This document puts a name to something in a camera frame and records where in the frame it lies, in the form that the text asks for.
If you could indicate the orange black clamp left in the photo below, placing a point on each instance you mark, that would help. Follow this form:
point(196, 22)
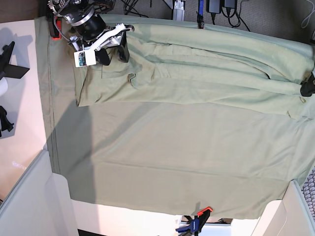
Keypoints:
point(54, 33)

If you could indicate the silver aluminium post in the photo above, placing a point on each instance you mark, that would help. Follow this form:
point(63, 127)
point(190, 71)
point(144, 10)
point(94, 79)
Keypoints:
point(178, 10)

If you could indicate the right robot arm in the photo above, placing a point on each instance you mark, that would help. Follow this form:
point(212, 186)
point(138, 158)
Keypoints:
point(61, 7)

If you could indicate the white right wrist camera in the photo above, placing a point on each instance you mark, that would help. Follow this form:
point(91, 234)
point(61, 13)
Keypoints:
point(84, 58)

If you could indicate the light green T-shirt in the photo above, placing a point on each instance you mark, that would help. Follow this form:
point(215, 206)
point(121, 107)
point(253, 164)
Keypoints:
point(184, 65)

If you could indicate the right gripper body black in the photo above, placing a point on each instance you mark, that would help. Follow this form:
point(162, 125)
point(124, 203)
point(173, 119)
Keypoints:
point(93, 32)

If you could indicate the green table cloth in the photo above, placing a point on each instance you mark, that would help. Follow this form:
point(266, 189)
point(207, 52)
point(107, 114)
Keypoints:
point(167, 157)

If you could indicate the black stand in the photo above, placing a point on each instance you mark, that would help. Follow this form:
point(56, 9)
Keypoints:
point(8, 70)
point(4, 122)

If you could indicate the black stand lower left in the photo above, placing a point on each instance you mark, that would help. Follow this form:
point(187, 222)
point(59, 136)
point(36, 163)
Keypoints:
point(4, 122)

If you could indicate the black stand upper left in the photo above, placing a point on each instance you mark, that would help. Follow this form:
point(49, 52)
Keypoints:
point(8, 70)

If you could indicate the blue orange clamp bottom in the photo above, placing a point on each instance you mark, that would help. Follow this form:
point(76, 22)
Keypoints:
point(194, 226)

